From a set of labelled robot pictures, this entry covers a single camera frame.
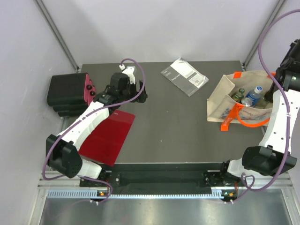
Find white booklet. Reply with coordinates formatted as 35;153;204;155
161;58;209;97

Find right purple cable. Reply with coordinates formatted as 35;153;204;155
231;9;300;203

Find black pink case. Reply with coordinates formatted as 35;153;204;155
47;73;96;117

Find purple cable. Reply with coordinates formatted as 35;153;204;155
231;9;300;203
42;58;146;203

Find black mounting base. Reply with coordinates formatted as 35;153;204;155
79;161;247;195

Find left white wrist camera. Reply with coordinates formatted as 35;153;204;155
119;64;136;84

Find right aluminium frame post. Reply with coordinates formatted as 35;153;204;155
241;0;286;71

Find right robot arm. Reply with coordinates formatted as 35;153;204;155
218;39;300;186

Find clear glass bottle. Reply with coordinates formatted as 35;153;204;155
231;88;245;103

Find slotted cable duct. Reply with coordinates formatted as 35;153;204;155
47;189;236;200

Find black yellow drink can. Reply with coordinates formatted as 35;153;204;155
240;97;253;107

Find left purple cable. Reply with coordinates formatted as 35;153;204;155
42;58;146;203

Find blue label water bottle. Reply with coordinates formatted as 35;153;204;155
246;86;263;106

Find left aluminium frame post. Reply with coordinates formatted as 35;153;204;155
33;0;80;72

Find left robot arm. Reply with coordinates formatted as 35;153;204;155
44;66;148;186

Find red folder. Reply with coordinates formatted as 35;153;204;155
79;110;135;166

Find aluminium frame post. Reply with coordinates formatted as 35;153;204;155
241;0;286;71
33;0;80;72

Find canvas bag orange handles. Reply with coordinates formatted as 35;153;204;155
207;71;273;131

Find cola glass bottle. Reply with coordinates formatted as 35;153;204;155
264;82;276;103

